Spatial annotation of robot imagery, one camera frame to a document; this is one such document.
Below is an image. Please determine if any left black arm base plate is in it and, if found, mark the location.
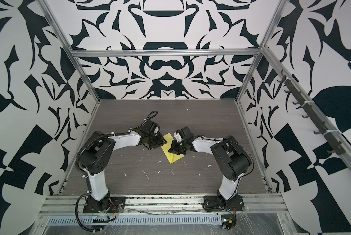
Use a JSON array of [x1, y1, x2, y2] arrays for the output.
[[83, 196, 126, 213]]

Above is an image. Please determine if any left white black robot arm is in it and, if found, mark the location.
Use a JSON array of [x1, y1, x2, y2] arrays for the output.
[[75, 120, 166, 208]]

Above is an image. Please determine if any black wall hook rail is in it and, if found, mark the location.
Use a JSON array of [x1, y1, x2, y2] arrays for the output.
[[278, 70, 346, 156]]

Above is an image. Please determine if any white slotted cable duct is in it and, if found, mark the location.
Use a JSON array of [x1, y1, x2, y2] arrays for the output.
[[46, 214, 223, 226]]

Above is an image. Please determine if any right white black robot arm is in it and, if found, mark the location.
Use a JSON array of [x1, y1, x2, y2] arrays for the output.
[[169, 127, 253, 203]]

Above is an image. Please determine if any yellow square paper sheet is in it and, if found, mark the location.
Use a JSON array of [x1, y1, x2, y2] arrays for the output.
[[161, 133, 184, 164]]

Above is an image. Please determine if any small green-lit electronics box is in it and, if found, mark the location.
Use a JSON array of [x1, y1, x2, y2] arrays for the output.
[[221, 214, 237, 230]]

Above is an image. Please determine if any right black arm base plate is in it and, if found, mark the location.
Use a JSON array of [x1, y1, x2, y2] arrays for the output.
[[202, 195, 245, 212]]

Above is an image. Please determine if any left black corrugated cable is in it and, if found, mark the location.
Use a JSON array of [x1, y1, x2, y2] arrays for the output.
[[75, 192, 117, 233]]

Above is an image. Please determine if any aluminium front rail frame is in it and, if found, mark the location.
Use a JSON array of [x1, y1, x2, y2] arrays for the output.
[[39, 193, 288, 215]]

